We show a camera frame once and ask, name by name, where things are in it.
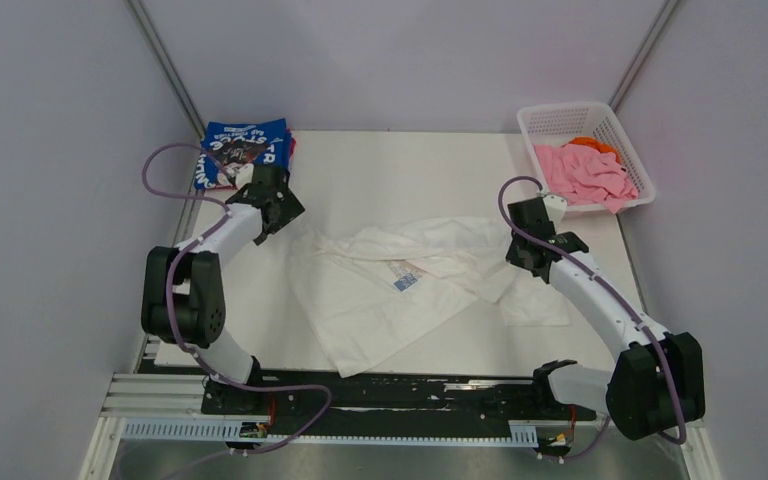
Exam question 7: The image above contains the purple cable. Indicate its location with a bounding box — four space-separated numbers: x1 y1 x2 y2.
141 142 334 458
497 176 689 464

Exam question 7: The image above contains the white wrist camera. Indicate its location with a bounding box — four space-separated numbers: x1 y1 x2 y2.
542 194 568 226
234 163 254 189

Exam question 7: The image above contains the aluminium frame rail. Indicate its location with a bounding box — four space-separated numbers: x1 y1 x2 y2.
102 372 597 433

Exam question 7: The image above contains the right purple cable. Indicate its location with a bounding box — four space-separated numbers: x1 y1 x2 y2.
497 176 689 464

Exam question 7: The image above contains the left corner aluminium post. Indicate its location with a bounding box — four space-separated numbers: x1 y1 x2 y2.
124 0 205 138

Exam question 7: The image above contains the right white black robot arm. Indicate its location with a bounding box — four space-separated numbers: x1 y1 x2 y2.
503 198 706 440

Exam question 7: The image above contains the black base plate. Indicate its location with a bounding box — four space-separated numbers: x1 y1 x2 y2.
201 370 596 439

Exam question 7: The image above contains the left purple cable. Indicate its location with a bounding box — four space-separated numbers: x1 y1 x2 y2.
141 142 334 458

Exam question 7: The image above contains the white slotted cable duct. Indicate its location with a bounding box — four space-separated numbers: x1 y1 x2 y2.
121 418 539 448

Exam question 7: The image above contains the white printed t-shirt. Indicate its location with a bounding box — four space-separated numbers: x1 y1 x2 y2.
287 216 571 377

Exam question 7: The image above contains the right corner aluminium post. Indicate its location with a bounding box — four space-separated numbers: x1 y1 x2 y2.
608 0 683 112

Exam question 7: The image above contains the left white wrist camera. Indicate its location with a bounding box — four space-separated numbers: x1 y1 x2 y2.
234 163 254 189

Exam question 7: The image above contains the corner aluminium post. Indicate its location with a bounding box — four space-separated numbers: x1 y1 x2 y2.
124 0 205 138
608 0 683 112

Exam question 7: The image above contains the white plastic basket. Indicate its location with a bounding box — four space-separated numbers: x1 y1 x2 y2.
516 101 656 209

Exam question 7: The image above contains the blue folded printed t-shirt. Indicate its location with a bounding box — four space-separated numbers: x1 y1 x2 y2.
193 118 293 190

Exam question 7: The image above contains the pink crumpled t-shirt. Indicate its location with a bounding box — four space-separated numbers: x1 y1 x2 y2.
534 143 639 213

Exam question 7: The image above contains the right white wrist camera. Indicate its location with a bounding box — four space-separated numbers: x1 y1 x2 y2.
542 194 568 226

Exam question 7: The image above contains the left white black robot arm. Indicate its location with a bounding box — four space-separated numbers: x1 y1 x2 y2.
140 165 305 413

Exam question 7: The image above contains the orange t-shirt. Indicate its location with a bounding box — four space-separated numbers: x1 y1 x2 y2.
569 136 622 164

